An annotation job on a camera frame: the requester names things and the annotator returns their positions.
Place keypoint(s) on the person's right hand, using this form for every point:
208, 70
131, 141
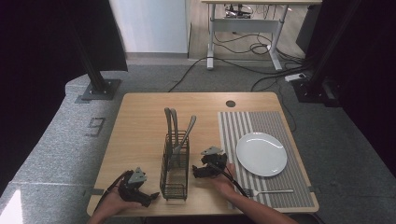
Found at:
223, 184

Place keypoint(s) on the device under desk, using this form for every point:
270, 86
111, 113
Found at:
238, 11

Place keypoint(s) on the grey striped placemat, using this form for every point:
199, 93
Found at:
289, 186

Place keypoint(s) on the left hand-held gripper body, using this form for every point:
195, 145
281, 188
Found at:
132, 186

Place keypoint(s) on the white desk frame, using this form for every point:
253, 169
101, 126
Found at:
244, 25

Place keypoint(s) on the black metal stand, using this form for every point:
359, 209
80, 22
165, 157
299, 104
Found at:
317, 81
97, 79

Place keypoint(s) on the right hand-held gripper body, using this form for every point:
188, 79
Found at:
214, 160

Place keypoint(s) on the metal spoon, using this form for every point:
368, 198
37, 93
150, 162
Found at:
188, 129

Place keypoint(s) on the white panel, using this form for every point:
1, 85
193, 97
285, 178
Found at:
149, 25

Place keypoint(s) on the white plate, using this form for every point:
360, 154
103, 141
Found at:
261, 154

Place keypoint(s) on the metal fork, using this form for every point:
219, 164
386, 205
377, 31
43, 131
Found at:
274, 191

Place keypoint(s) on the person's left hand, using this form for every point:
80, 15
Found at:
112, 203

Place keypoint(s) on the metal cutlery piece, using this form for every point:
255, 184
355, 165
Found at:
168, 124
175, 124

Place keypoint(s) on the white power strip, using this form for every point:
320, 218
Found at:
295, 76

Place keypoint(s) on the dark curtain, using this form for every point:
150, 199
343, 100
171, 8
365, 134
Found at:
34, 77
370, 77

